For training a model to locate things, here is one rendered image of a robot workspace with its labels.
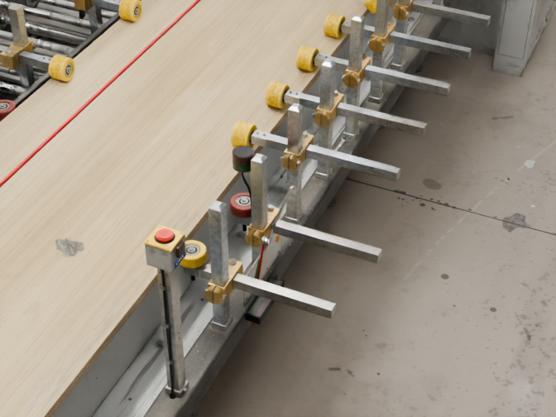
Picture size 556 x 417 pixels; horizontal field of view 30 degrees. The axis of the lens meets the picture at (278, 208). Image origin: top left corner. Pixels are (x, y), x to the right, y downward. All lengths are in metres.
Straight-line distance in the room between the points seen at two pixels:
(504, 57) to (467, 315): 1.79
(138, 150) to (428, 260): 1.46
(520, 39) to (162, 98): 2.36
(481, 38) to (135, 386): 3.20
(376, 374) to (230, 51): 1.25
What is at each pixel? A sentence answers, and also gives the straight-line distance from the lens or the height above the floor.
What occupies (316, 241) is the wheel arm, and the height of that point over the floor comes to 0.85.
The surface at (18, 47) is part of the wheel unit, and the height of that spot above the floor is 0.97.
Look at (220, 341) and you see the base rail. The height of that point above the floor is 0.70.
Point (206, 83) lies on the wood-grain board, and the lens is 3.50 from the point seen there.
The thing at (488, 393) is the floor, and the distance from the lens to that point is 3.73.
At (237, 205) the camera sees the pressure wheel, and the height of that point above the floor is 0.91.
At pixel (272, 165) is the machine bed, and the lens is 3.52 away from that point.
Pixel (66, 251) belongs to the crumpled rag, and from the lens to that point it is 2.85.
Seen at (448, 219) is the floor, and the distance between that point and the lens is 4.39.
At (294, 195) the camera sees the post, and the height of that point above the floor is 0.81.
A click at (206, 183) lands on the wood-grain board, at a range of 3.05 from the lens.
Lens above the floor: 2.76
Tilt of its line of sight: 39 degrees down
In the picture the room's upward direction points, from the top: straight up
